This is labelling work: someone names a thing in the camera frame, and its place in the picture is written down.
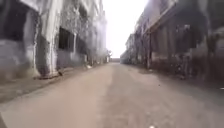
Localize brown dirt road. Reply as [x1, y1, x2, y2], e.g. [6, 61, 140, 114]
[0, 61, 224, 128]

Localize grey multi-storey building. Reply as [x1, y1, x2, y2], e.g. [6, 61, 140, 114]
[0, 0, 109, 81]

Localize row of weathered buildings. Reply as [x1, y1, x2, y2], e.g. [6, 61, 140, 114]
[119, 0, 224, 83]

